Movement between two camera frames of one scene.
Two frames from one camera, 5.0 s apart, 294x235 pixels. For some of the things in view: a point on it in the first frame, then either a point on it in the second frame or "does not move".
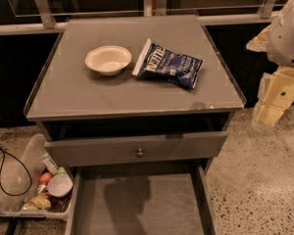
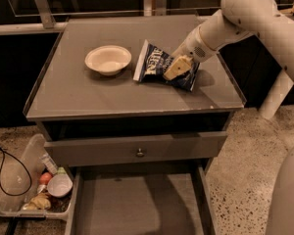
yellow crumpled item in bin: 39,202 does not move
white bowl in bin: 60,185 does not move
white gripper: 286,38 → 191,48
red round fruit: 45,177 does not move
